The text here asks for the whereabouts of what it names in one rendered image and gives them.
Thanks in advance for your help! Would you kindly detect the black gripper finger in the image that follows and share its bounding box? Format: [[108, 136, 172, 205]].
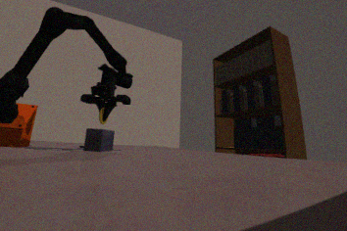
[[103, 102, 118, 121], [94, 102, 105, 113]]

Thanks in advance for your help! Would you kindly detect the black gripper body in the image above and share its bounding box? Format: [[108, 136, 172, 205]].
[[80, 80, 130, 105]]

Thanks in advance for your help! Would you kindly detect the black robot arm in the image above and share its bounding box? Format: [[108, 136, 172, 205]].
[[0, 7, 133, 123]]

